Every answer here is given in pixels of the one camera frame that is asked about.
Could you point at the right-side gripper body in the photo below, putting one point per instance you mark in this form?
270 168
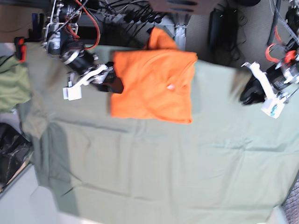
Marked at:
98 74

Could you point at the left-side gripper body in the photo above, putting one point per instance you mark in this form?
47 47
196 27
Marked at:
264 79

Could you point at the orange T-shirt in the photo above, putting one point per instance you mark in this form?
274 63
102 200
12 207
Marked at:
157 81

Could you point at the robot arm at right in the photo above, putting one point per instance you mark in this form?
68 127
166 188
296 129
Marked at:
62 41

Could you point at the robot arm at left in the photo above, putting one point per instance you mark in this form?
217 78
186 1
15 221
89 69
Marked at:
291 49

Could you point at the black power adapter right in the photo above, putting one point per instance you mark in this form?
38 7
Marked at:
230 25

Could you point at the black power adapter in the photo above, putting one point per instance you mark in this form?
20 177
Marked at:
214 30
230 25

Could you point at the green table cloth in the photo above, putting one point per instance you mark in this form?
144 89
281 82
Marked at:
232 165

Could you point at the blue clamp at left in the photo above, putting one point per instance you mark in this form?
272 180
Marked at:
35 34

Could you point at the black power strip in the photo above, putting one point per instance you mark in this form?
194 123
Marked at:
135 17

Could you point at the black power adapter left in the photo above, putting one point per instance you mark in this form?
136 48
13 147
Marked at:
214 30

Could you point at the olive green garment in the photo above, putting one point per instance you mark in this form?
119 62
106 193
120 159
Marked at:
14 83

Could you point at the black plastic bag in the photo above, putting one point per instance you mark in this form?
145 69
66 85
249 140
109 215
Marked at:
14 150

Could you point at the grey patterned chair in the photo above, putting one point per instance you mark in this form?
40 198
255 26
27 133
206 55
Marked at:
291 205

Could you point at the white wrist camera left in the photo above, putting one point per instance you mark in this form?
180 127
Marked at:
273 107

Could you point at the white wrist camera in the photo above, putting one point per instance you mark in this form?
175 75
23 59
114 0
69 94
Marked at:
273 107
72 93

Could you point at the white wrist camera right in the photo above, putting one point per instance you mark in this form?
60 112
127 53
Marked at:
72 93

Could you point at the aluminium frame post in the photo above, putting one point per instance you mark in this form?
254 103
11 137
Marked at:
181 22

